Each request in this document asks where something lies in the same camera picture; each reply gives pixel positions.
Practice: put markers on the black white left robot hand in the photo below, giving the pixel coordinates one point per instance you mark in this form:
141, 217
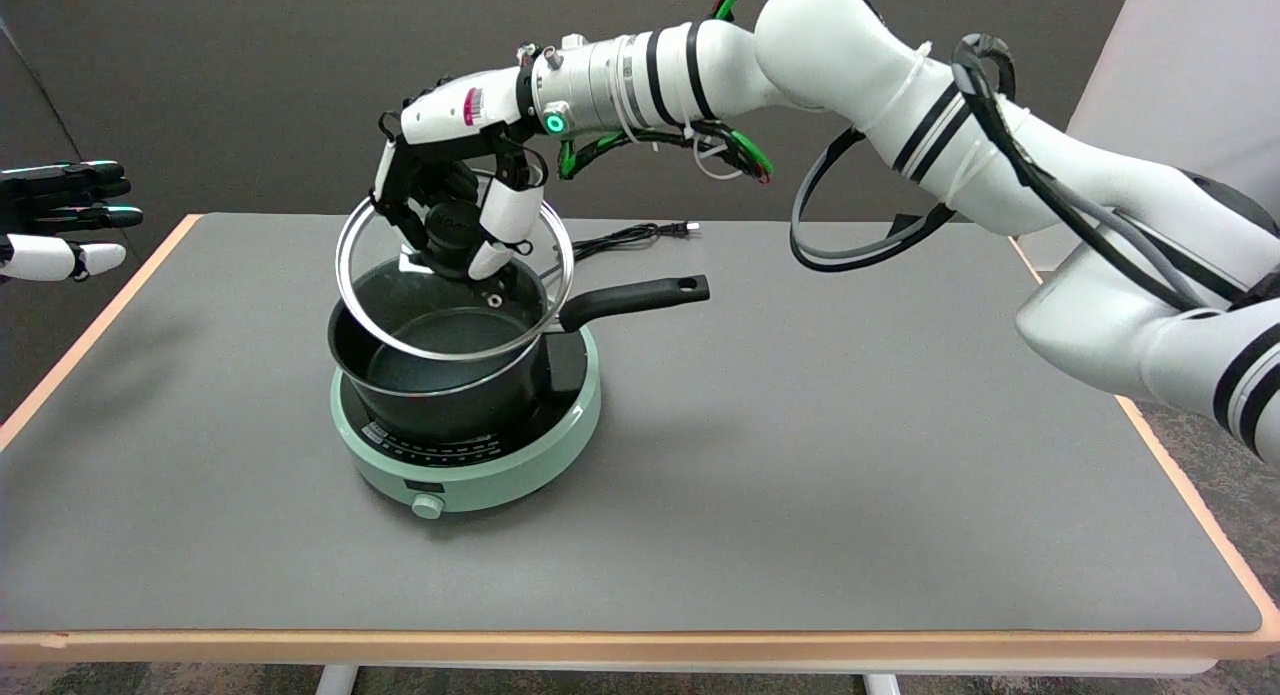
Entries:
50, 255

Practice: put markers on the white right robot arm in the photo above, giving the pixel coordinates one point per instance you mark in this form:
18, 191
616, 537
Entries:
820, 35

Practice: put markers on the mint green induction cooker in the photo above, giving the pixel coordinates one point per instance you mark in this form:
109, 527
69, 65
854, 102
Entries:
520, 475

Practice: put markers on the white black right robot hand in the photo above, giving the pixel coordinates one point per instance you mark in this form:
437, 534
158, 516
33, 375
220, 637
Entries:
450, 120

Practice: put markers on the glass pot lid black knob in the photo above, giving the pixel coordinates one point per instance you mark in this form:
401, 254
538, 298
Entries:
512, 311

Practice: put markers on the white partition panel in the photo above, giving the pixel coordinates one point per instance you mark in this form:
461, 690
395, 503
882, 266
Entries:
1200, 75

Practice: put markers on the white table leg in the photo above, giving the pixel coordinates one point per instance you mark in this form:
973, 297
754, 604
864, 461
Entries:
882, 685
336, 681

